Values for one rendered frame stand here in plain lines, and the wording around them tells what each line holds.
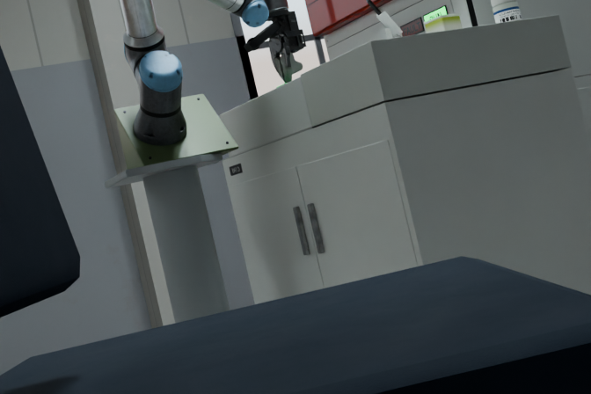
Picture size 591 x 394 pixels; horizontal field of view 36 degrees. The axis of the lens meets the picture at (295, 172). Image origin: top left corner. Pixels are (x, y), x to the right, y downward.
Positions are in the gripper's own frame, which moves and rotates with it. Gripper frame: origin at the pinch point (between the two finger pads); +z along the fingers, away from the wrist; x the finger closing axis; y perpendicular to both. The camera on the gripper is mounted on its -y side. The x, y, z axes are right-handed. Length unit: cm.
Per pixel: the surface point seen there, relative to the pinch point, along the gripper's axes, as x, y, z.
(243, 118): 23.9, -4.1, 5.4
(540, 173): -50, 38, 41
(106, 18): 208, 27, -76
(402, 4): 15, 59, -21
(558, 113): -50, 50, 27
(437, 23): -34.1, 30.2, -4.2
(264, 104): 8.5, -4.1, 4.2
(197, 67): 229, 79, -49
